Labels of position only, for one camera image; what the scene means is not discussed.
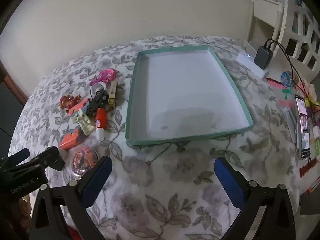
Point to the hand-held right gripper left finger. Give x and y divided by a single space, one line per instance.
97 182

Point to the orange and grey case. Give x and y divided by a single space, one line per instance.
71 138

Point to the floral blanket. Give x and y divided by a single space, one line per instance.
162 180

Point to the beige and gold bar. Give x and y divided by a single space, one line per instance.
113 92

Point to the green flower pin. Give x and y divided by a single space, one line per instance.
287 91

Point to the round blue badge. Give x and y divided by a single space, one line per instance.
286 78

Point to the pink toy watch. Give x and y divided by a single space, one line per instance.
103 76

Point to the white power strip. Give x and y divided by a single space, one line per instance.
250 61

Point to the green block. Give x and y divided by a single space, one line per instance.
316 147

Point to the teal cardboard box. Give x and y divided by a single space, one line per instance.
185 92

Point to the smartphone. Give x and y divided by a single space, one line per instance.
302 125

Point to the white block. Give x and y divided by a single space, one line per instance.
316 132

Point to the red and white glue stick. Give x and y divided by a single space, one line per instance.
100 122

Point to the white cutout panel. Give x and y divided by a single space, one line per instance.
300 30

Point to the round tin of beads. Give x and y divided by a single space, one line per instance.
82 160

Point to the red zigzag strip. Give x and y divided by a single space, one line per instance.
308 167

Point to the dog figure with pink helmet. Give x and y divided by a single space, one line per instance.
68 102

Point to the cream hair claw clip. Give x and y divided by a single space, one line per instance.
83 122

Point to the pink zigzag strip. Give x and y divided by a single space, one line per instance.
275 83

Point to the clear silver case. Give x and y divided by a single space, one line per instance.
290 121

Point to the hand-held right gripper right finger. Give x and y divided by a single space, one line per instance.
228 182

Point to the black charger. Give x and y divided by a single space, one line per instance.
263 56

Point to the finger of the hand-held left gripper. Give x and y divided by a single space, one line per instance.
18 155
50 157

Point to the brown wooden door frame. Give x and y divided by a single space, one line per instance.
10 80

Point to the black power adapter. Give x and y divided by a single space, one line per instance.
101 96

